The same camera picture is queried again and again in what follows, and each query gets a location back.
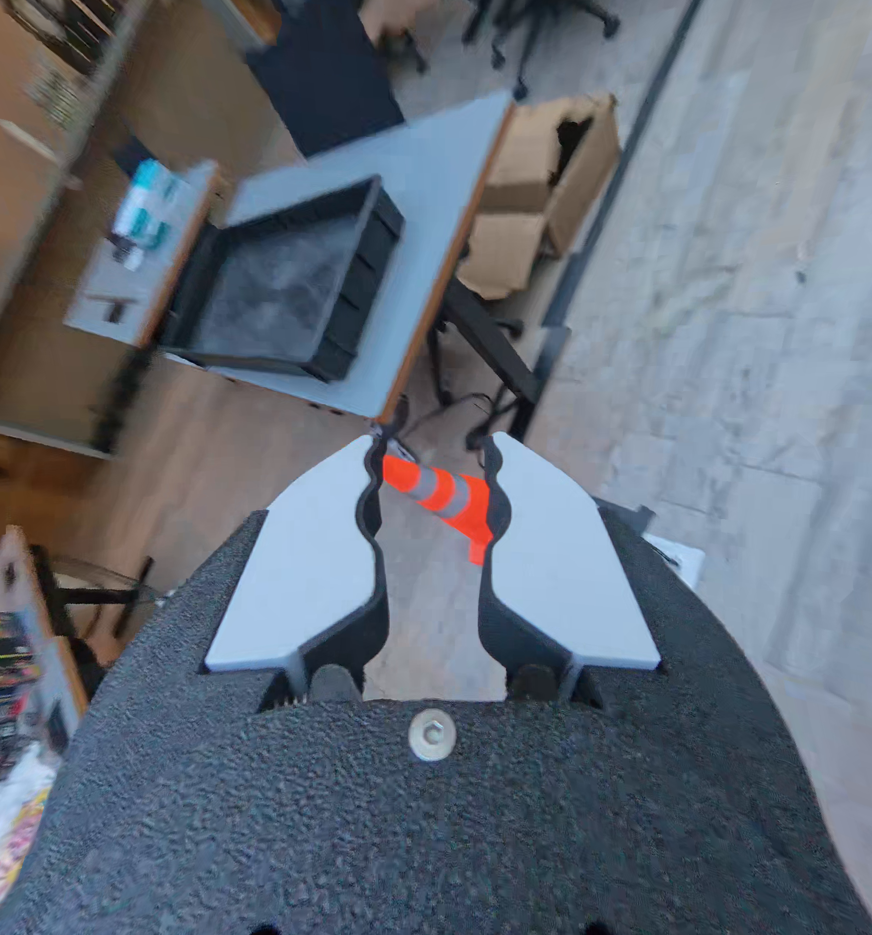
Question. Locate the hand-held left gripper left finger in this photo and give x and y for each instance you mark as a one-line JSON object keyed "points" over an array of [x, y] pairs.
{"points": [[297, 577]]}

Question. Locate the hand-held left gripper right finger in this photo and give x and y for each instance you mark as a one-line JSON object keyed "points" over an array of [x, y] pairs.
{"points": [[567, 577]]}

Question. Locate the grey desk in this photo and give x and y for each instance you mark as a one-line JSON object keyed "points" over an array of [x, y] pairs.
{"points": [[436, 168]]}

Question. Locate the orange traffic cone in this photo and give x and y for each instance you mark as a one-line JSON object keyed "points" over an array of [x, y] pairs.
{"points": [[436, 488]]}

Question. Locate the black plastic tray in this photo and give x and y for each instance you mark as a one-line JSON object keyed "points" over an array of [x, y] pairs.
{"points": [[282, 292]]}

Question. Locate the small black tool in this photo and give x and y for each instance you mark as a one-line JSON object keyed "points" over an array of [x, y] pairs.
{"points": [[114, 308]]}

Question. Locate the small grey side table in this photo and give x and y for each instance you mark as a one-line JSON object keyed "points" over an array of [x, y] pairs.
{"points": [[114, 281]]}

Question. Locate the cardboard box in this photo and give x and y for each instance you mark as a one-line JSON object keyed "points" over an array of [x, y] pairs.
{"points": [[523, 182]]}

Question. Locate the teal white bottle pack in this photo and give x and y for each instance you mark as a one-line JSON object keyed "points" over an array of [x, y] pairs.
{"points": [[147, 204]]}

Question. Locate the dark navy panel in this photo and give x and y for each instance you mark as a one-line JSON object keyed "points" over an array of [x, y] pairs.
{"points": [[326, 80]]}

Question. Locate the black office chair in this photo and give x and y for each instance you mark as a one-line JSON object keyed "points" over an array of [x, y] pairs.
{"points": [[545, 22]]}

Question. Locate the black desk leg frame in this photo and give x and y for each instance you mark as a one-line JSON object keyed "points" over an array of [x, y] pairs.
{"points": [[494, 336]]}

